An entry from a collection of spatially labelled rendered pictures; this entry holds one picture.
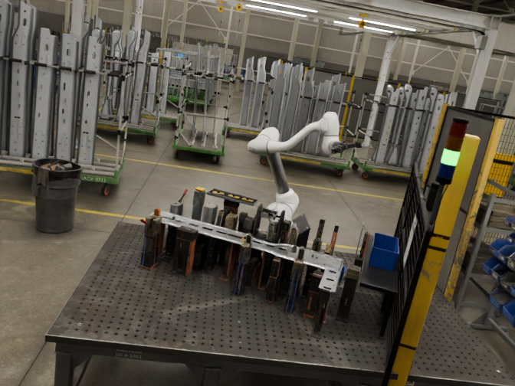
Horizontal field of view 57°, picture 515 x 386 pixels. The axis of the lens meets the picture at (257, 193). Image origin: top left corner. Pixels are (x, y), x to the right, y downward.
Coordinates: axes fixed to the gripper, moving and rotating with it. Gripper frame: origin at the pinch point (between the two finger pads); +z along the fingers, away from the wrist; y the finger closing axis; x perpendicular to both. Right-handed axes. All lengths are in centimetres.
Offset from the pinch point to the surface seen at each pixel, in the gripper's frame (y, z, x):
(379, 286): 13, 35, -79
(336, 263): 24, 0, -70
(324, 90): -267, -690, 51
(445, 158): -3, 94, -3
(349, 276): 24, 20, -73
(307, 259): 41, -3, -64
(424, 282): 6, 73, -67
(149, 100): 85, -961, 121
